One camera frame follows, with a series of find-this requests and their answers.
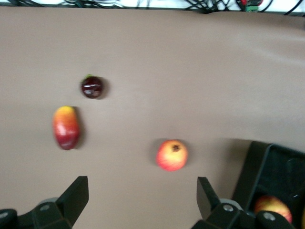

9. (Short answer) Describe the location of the green connector block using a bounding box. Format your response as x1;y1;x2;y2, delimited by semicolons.
245;0;260;12

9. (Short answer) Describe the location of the brown table cloth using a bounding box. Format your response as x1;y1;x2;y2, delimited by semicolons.
0;6;305;229

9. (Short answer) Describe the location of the black cable tangle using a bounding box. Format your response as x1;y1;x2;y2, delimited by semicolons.
0;0;305;15

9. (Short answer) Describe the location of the red yellow striped apple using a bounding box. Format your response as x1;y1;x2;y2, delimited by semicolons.
254;195;293;224

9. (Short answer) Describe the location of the dark purple mangosteen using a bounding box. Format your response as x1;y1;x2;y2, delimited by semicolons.
80;74;105;99

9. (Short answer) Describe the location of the black plastic box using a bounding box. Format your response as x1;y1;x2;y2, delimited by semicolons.
232;140;305;229

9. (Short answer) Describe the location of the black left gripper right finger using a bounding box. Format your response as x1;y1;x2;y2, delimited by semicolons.
190;176;296;229

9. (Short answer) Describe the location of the red yellow mango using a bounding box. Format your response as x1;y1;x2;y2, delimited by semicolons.
52;105;81;151

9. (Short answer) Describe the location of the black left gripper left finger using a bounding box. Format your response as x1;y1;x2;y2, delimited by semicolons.
0;176;89;229

